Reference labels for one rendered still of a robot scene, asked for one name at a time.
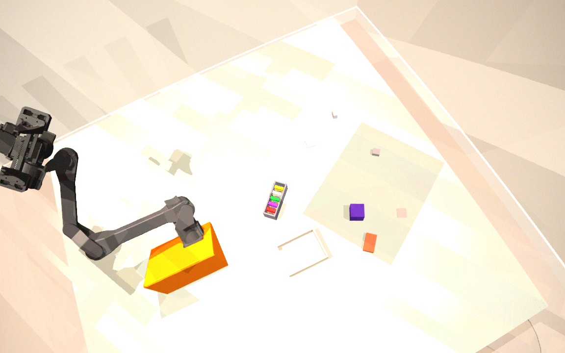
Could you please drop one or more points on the pink flat square tile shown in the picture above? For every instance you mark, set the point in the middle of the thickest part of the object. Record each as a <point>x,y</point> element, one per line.
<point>401,212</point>

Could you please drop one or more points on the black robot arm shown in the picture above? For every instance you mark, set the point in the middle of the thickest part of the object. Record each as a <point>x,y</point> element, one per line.
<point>178,210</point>

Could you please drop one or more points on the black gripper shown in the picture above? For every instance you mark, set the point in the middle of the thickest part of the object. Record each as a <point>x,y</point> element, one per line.
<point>30,149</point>

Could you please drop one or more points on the purple cube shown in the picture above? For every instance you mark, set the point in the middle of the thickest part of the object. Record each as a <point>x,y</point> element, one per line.
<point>356,212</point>

